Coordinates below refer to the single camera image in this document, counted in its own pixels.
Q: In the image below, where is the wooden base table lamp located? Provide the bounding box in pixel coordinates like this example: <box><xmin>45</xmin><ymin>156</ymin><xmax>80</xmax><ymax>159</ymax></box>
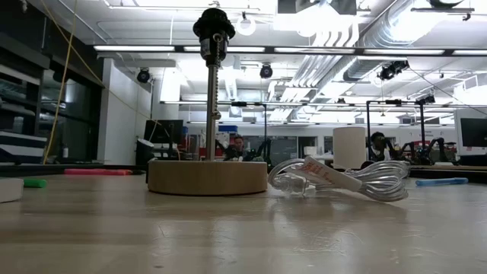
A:
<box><xmin>147</xmin><ymin>7</ymin><xmax>269</xmax><ymax>196</ymax></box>

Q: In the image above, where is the person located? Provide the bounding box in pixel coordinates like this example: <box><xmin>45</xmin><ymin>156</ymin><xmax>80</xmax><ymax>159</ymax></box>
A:
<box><xmin>224</xmin><ymin>134</ymin><xmax>248</xmax><ymax>161</ymax></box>
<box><xmin>367</xmin><ymin>131</ymin><xmax>393</xmax><ymax>163</ymax></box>

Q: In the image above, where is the black computer monitor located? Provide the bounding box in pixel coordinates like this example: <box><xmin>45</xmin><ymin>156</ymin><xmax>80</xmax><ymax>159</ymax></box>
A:
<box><xmin>454</xmin><ymin>108</ymin><xmax>487</xmax><ymax>157</ymax></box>
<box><xmin>143</xmin><ymin>119</ymin><xmax>184</xmax><ymax>145</ymax></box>

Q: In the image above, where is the black desktop device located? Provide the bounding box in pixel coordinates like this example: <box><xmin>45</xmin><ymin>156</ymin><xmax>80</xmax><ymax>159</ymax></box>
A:
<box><xmin>135</xmin><ymin>139</ymin><xmax>155</xmax><ymax>168</ymax></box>

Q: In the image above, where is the white cylinder roll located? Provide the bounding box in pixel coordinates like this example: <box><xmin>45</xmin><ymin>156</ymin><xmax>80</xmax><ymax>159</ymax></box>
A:
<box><xmin>333</xmin><ymin>126</ymin><xmax>367</xmax><ymax>170</ymax></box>

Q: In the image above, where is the pink foam strip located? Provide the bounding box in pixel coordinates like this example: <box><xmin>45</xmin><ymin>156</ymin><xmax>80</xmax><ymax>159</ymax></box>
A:
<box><xmin>63</xmin><ymin>168</ymin><xmax>133</xmax><ymax>177</ymax></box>

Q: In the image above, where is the blue pen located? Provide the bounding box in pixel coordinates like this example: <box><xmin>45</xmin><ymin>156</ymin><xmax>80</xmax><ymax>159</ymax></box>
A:
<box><xmin>415</xmin><ymin>177</ymin><xmax>469</xmax><ymax>187</ymax></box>

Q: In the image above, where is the green marker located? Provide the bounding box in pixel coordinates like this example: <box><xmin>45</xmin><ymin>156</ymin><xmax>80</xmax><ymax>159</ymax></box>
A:
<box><xmin>22</xmin><ymin>178</ymin><xmax>48</xmax><ymax>189</ymax></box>

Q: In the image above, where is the dark shelving unit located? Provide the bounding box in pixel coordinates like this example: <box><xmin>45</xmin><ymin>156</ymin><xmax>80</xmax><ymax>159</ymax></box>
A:
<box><xmin>0</xmin><ymin>32</ymin><xmax>103</xmax><ymax>165</ymax></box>

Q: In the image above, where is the black background rig frame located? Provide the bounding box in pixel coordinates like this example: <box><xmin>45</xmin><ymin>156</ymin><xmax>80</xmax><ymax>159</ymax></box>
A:
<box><xmin>228</xmin><ymin>100</ymin><xmax>267</xmax><ymax>161</ymax></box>
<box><xmin>366</xmin><ymin>99</ymin><xmax>426</xmax><ymax>163</ymax></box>

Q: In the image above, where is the white ceiling ring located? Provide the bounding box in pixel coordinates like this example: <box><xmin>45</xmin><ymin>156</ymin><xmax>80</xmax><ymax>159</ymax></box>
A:
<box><xmin>235</xmin><ymin>15</ymin><xmax>257</xmax><ymax>37</ymax></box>

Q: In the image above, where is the clear bundled power cord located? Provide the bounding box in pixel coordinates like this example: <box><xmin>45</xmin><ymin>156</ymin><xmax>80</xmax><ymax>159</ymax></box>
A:
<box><xmin>268</xmin><ymin>155</ymin><xmax>411</xmax><ymax>202</ymax></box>

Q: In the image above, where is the yellow hanging cable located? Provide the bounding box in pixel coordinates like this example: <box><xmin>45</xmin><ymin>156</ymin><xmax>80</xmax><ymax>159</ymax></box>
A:
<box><xmin>40</xmin><ymin>0</ymin><xmax>182</xmax><ymax>165</ymax></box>

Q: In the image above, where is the black aluminium table frame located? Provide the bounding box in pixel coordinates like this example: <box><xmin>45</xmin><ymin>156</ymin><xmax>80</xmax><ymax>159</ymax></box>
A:
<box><xmin>0</xmin><ymin>162</ymin><xmax>487</xmax><ymax>184</ymax></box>

